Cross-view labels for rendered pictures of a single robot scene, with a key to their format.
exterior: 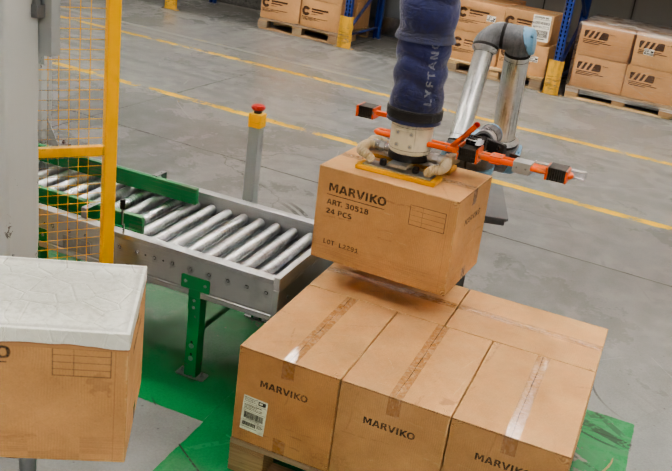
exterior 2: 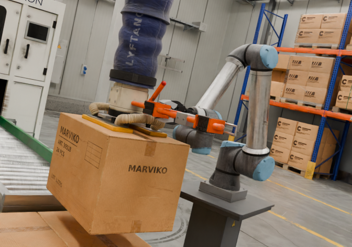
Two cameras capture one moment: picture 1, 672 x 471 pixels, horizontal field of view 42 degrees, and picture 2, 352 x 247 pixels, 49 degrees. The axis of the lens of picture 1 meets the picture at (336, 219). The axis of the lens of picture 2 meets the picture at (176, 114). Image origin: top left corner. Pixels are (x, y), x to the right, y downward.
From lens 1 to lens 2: 2.55 m
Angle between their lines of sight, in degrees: 34
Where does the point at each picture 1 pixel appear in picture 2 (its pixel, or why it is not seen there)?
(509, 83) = (252, 93)
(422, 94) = (125, 54)
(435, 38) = (138, 7)
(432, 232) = (93, 167)
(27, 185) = not seen: outside the picture
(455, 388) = not seen: outside the picture
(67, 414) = not seen: outside the picture
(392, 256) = (74, 190)
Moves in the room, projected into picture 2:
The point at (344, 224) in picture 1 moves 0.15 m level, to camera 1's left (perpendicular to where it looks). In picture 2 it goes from (61, 161) to (40, 152)
